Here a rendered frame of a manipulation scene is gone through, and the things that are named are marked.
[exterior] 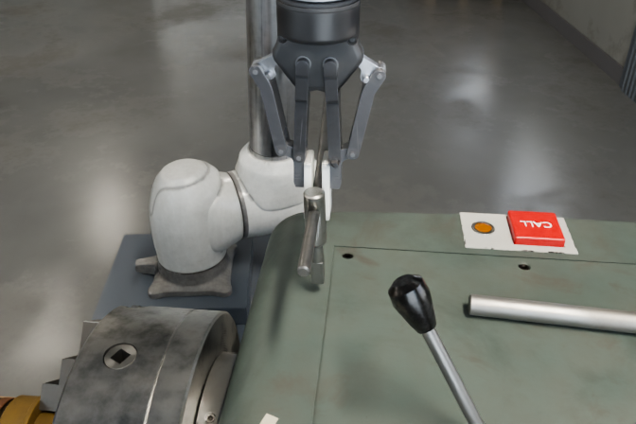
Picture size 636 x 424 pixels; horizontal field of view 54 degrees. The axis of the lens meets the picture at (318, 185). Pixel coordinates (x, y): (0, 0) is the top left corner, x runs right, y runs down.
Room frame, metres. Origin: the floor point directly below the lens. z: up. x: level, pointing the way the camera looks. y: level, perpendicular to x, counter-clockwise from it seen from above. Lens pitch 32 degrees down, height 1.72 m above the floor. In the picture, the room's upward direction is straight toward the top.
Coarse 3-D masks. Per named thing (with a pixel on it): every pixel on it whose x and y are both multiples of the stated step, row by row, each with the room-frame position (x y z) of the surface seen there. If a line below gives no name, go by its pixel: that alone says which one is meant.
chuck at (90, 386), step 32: (128, 320) 0.50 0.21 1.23; (160, 320) 0.50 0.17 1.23; (96, 352) 0.45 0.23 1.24; (160, 352) 0.45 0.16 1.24; (64, 384) 0.41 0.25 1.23; (96, 384) 0.41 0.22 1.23; (128, 384) 0.41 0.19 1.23; (64, 416) 0.38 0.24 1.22; (96, 416) 0.38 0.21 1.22; (128, 416) 0.38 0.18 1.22
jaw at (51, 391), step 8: (96, 320) 0.55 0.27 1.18; (88, 328) 0.53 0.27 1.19; (88, 336) 0.53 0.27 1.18; (80, 344) 0.52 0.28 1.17; (64, 360) 0.51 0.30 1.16; (72, 360) 0.51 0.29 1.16; (64, 368) 0.50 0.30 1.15; (64, 376) 0.50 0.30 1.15; (48, 384) 0.49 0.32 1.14; (56, 384) 0.49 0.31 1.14; (48, 392) 0.49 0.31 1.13; (56, 392) 0.48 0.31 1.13; (40, 400) 0.48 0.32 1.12; (48, 400) 0.48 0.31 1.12; (56, 400) 0.48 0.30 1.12; (40, 408) 0.47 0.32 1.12; (48, 408) 0.47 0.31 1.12; (56, 408) 0.47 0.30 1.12
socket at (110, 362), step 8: (120, 344) 0.46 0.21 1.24; (128, 344) 0.46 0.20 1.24; (112, 352) 0.45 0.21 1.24; (120, 352) 0.45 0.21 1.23; (128, 352) 0.45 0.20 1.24; (136, 352) 0.45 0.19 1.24; (104, 360) 0.44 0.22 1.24; (112, 360) 0.44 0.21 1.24; (120, 360) 0.45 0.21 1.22; (128, 360) 0.44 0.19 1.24; (112, 368) 0.43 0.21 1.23; (120, 368) 0.43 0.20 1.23
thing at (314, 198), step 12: (312, 192) 0.52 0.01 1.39; (324, 192) 0.52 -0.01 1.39; (312, 204) 0.51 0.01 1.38; (324, 204) 0.52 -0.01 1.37; (324, 216) 0.52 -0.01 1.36; (324, 228) 0.52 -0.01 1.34; (324, 240) 0.51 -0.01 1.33; (312, 264) 0.52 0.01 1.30; (324, 264) 0.52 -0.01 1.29; (312, 276) 0.52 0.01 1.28; (324, 276) 0.52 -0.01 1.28
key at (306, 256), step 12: (324, 108) 0.69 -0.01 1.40; (324, 120) 0.66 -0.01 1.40; (324, 132) 0.64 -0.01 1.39; (324, 144) 0.62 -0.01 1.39; (312, 216) 0.50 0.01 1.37; (312, 228) 0.48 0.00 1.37; (312, 240) 0.46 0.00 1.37; (300, 252) 0.45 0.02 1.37; (312, 252) 0.45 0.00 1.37; (300, 264) 0.43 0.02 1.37
